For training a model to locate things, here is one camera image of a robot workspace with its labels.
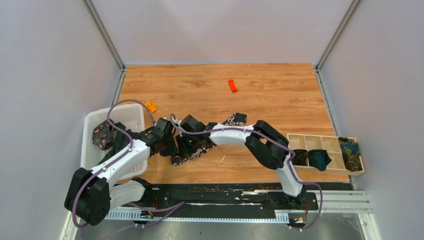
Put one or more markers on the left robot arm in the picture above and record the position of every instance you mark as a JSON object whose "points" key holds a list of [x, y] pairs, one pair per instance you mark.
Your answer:
{"points": [[94, 192]]}

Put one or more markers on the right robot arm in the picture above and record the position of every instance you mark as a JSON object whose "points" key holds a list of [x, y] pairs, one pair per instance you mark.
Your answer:
{"points": [[266, 144]]}

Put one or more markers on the dark teal tie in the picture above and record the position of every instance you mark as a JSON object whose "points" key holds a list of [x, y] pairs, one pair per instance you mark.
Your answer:
{"points": [[319, 159]]}

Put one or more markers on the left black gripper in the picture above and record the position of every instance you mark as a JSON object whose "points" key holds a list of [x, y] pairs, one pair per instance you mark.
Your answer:
{"points": [[173, 150]]}

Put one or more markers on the white perforated plastic basket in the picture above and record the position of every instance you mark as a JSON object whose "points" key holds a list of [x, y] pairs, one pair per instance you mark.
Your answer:
{"points": [[131, 116]]}

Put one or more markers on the orange plastic block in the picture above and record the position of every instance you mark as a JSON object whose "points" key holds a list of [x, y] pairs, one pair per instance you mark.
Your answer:
{"points": [[151, 106]]}

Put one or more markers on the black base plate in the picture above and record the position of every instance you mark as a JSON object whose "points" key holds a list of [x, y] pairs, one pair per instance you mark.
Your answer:
{"points": [[226, 200]]}

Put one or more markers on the red plastic block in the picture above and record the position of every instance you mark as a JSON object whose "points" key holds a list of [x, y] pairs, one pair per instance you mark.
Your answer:
{"points": [[232, 86]]}

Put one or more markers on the black red rolled tie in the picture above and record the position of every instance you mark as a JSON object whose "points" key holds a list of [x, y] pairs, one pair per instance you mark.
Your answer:
{"points": [[300, 158]]}

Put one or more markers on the dark green tie in basket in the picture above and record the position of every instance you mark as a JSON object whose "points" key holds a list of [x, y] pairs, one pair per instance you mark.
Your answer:
{"points": [[119, 143]]}

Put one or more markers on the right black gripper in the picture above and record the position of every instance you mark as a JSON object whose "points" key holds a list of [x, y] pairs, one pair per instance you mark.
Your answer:
{"points": [[180, 141]]}

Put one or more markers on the black pink rose tie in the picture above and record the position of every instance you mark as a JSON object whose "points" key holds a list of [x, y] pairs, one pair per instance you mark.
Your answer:
{"points": [[191, 147]]}

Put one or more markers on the dark floral tie in basket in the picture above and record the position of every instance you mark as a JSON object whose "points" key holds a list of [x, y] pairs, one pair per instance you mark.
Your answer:
{"points": [[103, 135]]}

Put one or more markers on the blue gold patterned tie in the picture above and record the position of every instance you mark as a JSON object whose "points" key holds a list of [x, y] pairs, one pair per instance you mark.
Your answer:
{"points": [[350, 153]]}

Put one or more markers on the wooden compartment box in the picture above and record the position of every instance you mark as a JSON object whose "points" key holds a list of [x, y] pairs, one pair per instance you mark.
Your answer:
{"points": [[324, 142]]}

